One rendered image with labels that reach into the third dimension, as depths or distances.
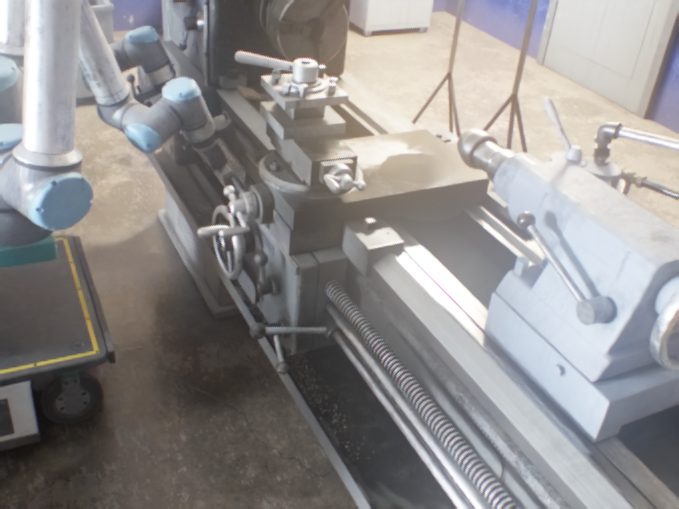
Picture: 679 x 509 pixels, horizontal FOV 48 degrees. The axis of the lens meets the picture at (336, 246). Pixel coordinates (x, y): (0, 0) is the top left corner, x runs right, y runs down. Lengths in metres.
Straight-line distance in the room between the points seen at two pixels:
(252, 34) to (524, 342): 1.53
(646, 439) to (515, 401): 0.32
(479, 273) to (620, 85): 3.68
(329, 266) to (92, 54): 0.77
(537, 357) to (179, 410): 1.39
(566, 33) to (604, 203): 4.45
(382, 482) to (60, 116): 1.11
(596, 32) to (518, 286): 4.27
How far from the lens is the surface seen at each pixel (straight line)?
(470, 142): 1.74
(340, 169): 1.72
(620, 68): 5.54
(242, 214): 1.86
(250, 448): 2.44
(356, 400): 2.03
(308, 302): 1.86
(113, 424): 2.54
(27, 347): 2.37
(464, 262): 2.03
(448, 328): 1.59
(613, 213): 1.46
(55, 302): 2.52
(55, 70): 1.76
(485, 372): 1.51
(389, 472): 1.88
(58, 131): 1.80
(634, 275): 1.37
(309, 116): 1.88
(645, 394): 1.45
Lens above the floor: 1.81
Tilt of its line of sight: 33 degrees down
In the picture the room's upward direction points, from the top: 6 degrees clockwise
